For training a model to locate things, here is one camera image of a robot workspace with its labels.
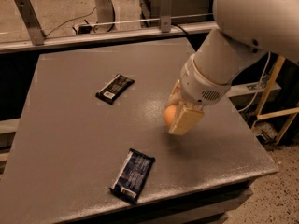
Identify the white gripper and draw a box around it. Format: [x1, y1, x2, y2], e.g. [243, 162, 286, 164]
[166, 54, 231, 135]

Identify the orange fruit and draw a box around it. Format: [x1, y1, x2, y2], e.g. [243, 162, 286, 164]
[164, 105, 177, 127]

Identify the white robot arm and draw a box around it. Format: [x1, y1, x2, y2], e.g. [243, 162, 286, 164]
[166, 0, 299, 135]

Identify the black rxbar chocolate wrapper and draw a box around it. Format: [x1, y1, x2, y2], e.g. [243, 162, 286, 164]
[95, 74, 135, 105]

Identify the blue rxbar blueberry wrapper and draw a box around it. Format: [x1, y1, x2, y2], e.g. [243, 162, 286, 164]
[109, 148, 156, 204]

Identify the horizontal metal rail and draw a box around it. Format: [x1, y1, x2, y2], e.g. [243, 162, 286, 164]
[0, 21, 218, 54]

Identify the white cable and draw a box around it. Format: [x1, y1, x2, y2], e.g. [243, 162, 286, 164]
[237, 51, 272, 114]

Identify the yellow wooden frame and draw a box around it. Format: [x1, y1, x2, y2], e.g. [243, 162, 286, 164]
[253, 54, 299, 146]

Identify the middle metal rail bracket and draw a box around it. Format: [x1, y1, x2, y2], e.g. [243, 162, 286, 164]
[160, 0, 172, 33]

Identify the metal rail bracket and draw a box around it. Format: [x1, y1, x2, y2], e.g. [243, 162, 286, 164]
[160, 0, 172, 33]
[14, 0, 46, 46]

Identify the white post base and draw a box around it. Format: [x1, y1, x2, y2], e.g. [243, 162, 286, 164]
[94, 0, 114, 23]

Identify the left metal rail bracket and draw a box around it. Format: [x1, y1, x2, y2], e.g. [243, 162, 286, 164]
[14, 0, 46, 46]

